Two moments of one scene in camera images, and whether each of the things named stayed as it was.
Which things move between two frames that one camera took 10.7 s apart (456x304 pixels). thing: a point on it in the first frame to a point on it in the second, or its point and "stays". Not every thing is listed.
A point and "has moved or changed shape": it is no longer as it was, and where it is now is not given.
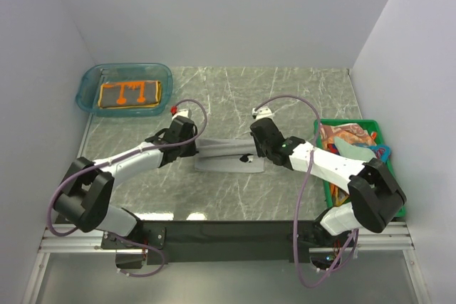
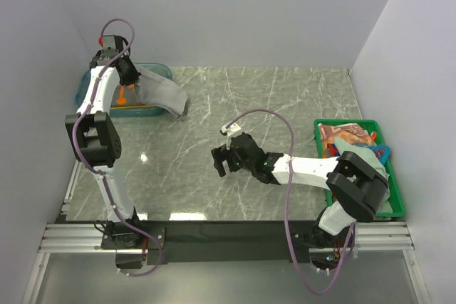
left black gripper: x=189 y=152 to x=135 y=74
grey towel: x=223 y=154 has moved or changed shape
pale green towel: x=348 y=149 stays
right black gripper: x=261 y=152 to x=221 y=154
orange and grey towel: x=130 y=94 stays
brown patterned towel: x=352 y=132 stays
